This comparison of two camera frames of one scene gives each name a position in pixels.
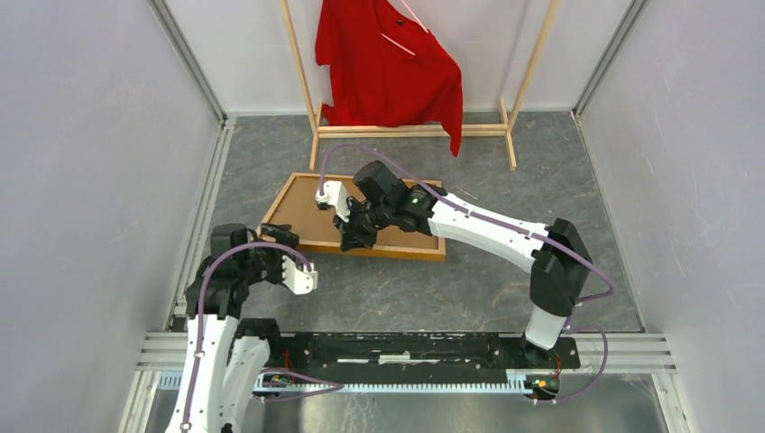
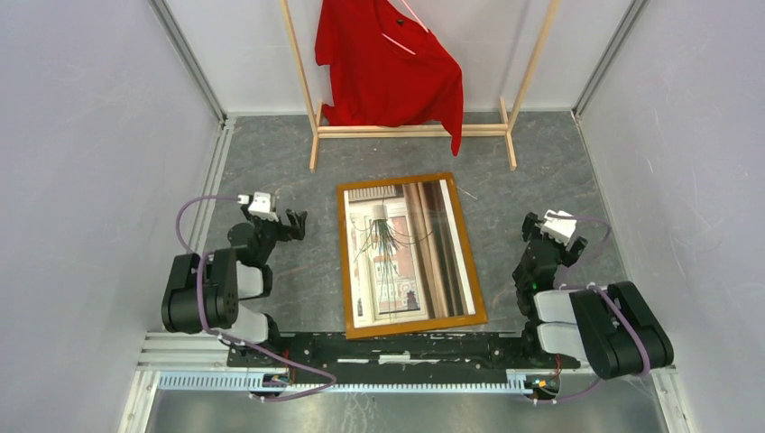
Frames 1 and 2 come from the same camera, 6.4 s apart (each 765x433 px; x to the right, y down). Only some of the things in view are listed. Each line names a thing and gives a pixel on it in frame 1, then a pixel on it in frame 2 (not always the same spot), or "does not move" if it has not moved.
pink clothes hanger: [397, 44] does not move
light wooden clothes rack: [503, 130] does not move
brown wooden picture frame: [442, 256] -> [381, 330]
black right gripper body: [362, 215] -> [531, 225]
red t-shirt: [385, 70] does not move
